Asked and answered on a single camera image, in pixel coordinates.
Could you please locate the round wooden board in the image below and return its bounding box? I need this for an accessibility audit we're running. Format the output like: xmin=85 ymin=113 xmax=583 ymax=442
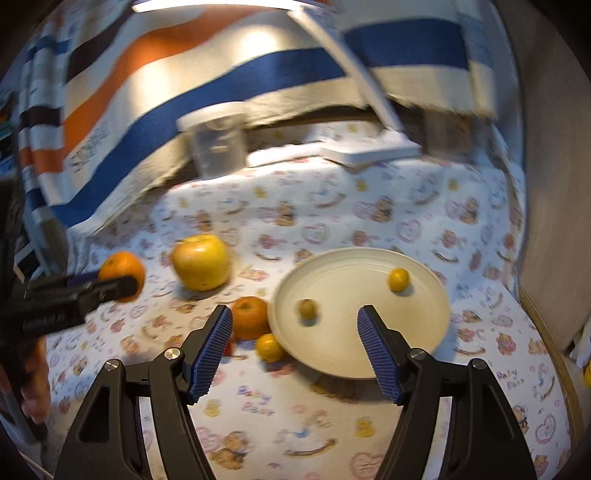
xmin=493 ymin=0 xmax=591 ymax=351

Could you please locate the orange mandarin with stem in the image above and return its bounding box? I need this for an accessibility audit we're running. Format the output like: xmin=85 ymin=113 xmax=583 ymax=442
xmin=231 ymin=296 xmax=270 ymax=341

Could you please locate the person's left hand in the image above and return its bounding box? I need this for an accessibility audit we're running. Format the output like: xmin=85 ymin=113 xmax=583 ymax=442
xmin=21 ymin=337 xmax=51 ymax=425

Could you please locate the cream round plate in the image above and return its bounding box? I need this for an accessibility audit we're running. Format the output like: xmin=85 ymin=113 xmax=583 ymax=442
xmin=267 ymin=246 xmax=453 ymax=381

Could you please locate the baby bear patterned cloth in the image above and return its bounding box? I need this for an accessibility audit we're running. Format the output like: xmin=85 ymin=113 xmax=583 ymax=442
xmin=45 ymin=126 xmax=571 ymax=479

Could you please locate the striped Paris towel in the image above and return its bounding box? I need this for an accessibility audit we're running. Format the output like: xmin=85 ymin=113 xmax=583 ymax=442
xmin=18 ymin=1 xmax=497 ymax=236

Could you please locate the yellow tomato front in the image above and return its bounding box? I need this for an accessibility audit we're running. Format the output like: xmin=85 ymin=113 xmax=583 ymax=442
xmin=388 ymin=268 xmax=411 ymax=293

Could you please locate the small olive green fruit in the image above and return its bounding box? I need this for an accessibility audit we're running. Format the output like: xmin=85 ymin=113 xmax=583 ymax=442
xmin=298 ymin=299 xmax=318 ymax=321

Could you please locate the white desk lamp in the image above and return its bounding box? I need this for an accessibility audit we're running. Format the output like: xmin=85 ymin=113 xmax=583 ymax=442
xmin=131 ymin=0 xmax=423 ymax=168

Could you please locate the large yellow apple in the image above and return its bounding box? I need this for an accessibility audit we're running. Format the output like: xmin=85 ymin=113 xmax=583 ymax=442
xmin=171 ymin=234 xmax=231 ymax=292

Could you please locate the translucent plastic container with lid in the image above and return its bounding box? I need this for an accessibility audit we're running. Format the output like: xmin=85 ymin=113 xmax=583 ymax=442
xmin=176 ymin=102 xmax=249 ymax=179

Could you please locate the small yellow tomato by plate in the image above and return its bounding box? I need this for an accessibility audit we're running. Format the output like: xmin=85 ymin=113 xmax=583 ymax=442
xmin=256 ymin=333 xmax=286 ymax=363

